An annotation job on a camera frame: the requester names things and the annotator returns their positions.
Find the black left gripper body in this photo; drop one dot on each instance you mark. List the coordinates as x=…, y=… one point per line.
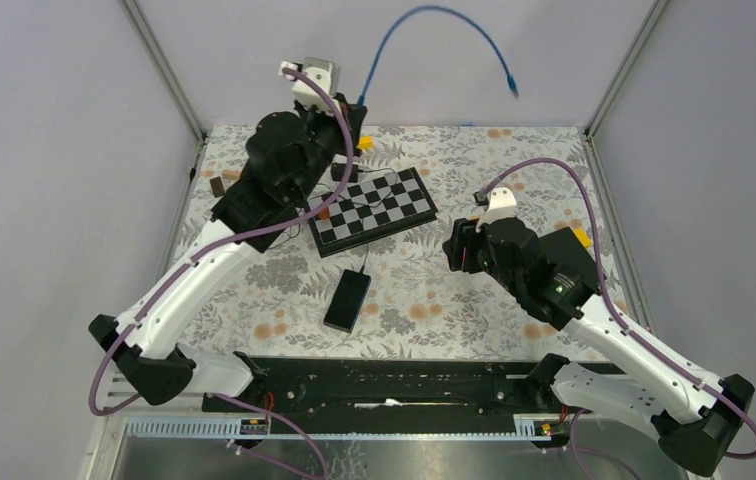
x=330, y=136

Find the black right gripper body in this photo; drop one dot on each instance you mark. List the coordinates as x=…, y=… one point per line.
x=478, y=255

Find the small black network switch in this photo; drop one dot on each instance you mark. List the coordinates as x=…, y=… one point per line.
x=347, y=301

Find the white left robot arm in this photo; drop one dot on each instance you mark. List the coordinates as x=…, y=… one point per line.
x=287, y=154

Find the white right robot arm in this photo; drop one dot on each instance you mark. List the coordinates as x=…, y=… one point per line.
x=691, y=412

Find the black white checkerboard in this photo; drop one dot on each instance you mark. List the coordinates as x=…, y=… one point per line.
x=374, y=209

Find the floral patterned table mat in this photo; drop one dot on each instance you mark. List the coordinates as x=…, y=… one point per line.
x=416, y=308

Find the light tan wooden block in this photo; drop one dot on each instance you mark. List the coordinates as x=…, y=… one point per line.
x=231, y=175

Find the yellow block at right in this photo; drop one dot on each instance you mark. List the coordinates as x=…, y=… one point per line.
x=585, y=240

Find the dark brown wooden block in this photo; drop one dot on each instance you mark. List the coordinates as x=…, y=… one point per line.
x=217, y=187

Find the yellow block near wall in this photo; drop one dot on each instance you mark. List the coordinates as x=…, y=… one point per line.
x=365, y=143

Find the large black network switch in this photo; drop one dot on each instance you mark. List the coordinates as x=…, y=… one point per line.
x=564, y=251

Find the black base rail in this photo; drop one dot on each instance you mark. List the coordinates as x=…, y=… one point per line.
x=406, y=397

